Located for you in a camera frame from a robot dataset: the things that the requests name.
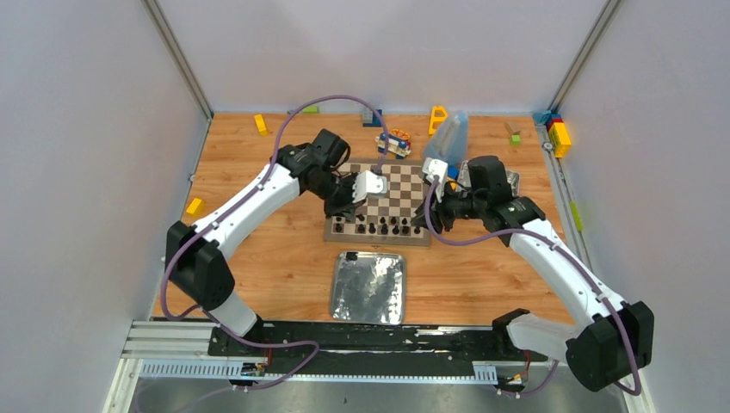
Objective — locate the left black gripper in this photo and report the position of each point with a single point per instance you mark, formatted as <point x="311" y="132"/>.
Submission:
<point x="349" y="200"/>

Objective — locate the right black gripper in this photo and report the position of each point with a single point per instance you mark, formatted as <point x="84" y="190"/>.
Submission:
<point x="436" y="222"/>

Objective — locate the wooden chessboard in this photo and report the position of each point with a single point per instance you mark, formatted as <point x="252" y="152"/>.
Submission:
<point x="406" y="191"/>

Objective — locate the silver tray black pieces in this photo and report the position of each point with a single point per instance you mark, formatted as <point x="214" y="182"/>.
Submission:
<point x="368" y="288"/>

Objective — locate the colourful toy car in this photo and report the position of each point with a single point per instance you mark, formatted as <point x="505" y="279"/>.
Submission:
<point x="398" y="142"/>

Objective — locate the translucent blue plastic container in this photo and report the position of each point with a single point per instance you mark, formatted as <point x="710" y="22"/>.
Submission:
<point x="450" y="141"/>

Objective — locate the silver tray white pieces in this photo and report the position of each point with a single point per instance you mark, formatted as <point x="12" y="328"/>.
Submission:
<point x="513" y="179"/>

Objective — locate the red yellow blue block toy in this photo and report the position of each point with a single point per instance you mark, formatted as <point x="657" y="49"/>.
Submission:
<point x="452" y="179"/>

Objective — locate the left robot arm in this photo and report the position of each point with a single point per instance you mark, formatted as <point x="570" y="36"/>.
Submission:
<point x="197" y="255"/>

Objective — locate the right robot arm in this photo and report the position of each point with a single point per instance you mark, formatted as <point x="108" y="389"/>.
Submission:
<point x="610" y="339"/>

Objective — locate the blue grey block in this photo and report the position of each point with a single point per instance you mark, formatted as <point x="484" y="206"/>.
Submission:
<point x="371" y="118"/>

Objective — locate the yellow block far left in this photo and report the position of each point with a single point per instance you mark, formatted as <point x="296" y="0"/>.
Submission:
<point x="261" y="125"/>

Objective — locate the wooden brown block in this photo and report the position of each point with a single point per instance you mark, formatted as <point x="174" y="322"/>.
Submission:
<point x="512" y="128"/>

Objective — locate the yellow block left edge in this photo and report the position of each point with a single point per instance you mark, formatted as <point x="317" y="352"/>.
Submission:
<point x="195" y="208"/>

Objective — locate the yellow red blue brick stack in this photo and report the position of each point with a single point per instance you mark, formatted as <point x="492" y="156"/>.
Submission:
<point x="556" y="130"/>

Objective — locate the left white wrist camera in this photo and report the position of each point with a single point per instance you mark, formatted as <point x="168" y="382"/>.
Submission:
<point x="368" y="184"/>

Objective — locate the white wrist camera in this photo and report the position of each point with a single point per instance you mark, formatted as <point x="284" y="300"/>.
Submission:
<point x="368" y="184"/>
<point x="436" y="175"/>

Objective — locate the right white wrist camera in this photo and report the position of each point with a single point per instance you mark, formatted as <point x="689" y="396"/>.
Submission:
<point x="436" y="175"/>

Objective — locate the yellow triangular frame toy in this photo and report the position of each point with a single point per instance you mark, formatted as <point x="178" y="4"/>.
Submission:
<point x="438" y="115"/>

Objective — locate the green block at wall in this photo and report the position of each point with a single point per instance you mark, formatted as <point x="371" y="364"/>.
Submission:
<point x="311" y="109"/>

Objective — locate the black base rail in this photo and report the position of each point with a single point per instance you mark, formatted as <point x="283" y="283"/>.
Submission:
<point x="308" y="351"/>

